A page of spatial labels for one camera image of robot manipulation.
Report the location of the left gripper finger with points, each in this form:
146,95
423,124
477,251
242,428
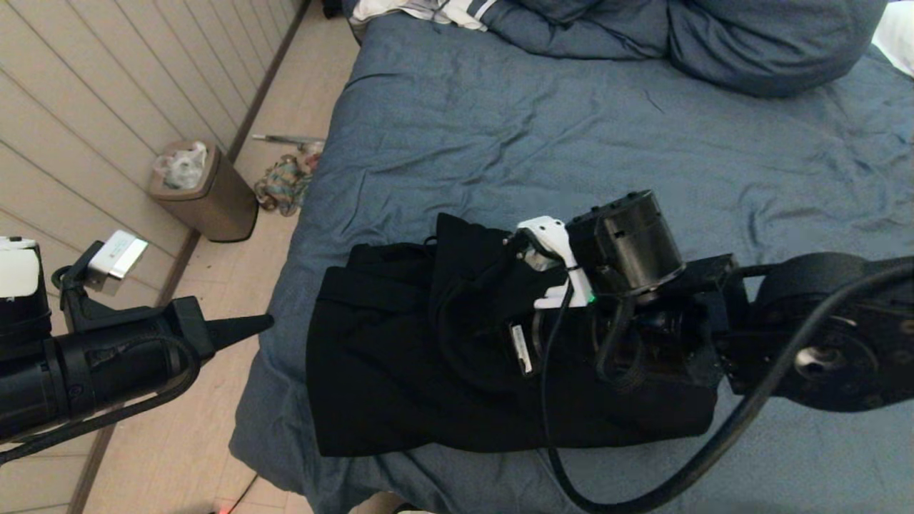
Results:
232,330

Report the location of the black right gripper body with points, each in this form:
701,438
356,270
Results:
582,346

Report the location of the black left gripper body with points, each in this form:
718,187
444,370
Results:
121,368

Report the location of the black hoodie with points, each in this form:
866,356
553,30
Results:
393,357

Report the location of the brown trash bin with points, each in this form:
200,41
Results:
221,207

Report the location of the multicoloured cloth bundle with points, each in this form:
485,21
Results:
285,187

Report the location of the clear plastic bin bag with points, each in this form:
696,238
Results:
182,170

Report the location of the thin grey rod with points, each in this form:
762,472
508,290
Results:
285,138

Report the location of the blue bed cover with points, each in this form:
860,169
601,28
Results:
500,143

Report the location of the small dark object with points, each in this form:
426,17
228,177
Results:
332,8

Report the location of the bunched blue duvet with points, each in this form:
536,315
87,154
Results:
750,43

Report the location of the white striped garment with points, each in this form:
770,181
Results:
457,13

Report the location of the white pillow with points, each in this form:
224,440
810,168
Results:
900,36

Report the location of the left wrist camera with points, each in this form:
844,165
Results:
118,257

